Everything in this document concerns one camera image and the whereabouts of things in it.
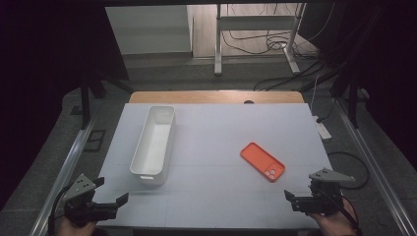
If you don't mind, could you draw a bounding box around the black metal stand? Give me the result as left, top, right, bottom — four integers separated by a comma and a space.
329, 63, 362, 130
79, 74, 134, 130

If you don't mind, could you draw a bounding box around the person's left hand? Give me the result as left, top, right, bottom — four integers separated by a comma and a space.
57, 218, 98, 236

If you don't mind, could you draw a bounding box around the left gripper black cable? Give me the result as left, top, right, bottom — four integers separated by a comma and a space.
47, 185, 72, 236

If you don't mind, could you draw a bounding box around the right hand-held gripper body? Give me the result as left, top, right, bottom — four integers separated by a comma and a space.
306, 167, 357, 217

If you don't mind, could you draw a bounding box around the white wall panel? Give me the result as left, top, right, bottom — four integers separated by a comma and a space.
104, 4, 194, 56

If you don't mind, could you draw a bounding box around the white table cover sheet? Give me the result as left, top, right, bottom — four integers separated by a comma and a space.
80, 102, 357, 230

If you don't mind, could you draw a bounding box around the person's right hand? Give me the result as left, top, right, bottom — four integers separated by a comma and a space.
309, 200, 359, 236

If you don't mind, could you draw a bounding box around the white plastic storage bin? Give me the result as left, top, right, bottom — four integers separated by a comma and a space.
129, 104, 177, 188

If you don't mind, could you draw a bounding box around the black floor plate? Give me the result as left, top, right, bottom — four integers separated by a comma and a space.
83, 129, 107, 152

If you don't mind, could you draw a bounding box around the aluminium rail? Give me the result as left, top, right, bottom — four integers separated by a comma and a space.
29, 118, 96, 236
333, 97, 417, 236

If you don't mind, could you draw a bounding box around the looped black cable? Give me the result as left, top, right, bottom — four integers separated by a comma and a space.
327, 150, 371, 191

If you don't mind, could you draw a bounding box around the wooden table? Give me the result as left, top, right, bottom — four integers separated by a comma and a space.
128, 90, 306, 105

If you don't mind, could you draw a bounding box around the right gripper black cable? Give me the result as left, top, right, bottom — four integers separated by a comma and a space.
314, 185, 362, 234

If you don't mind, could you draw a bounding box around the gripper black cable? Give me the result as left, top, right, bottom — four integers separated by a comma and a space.
47, 185, 72, 236
314, 185, 362, 234

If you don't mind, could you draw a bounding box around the white metal desk frame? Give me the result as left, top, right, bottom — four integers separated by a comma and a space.
213, 3, 308, 77

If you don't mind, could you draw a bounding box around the tangle of black floor cables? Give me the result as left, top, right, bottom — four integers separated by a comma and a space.
220, 3, 328, 92

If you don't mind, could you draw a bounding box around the orange phone case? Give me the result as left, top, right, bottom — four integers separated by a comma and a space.
239, 142, 286, 183

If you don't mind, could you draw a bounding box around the thin white cable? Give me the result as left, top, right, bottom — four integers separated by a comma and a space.
309, 74, 322, 112

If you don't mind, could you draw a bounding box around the white power strip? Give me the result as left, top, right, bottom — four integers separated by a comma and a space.
313, 115, 333, 142

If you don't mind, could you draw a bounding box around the dark curtain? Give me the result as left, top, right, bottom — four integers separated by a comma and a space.
297, 0, 417, 162
0, 0, 130, 210

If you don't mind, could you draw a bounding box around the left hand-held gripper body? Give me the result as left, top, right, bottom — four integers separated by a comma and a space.
62, 173, 118, 228

